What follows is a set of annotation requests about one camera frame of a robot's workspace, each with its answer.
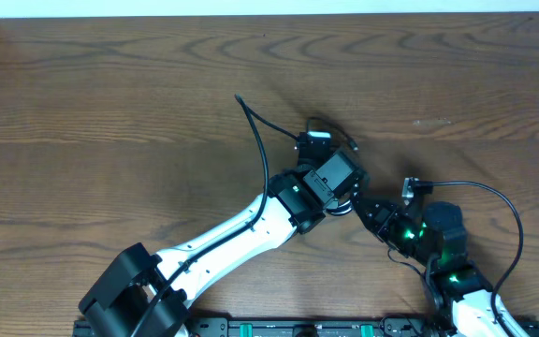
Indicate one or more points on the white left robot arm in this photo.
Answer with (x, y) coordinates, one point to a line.
(144, 294)

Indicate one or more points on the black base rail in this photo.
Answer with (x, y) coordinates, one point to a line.
(390, 326)

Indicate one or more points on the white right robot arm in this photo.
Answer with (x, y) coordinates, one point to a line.
(463, 301)

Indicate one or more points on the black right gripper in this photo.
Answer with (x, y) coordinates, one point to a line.
(372, 208)

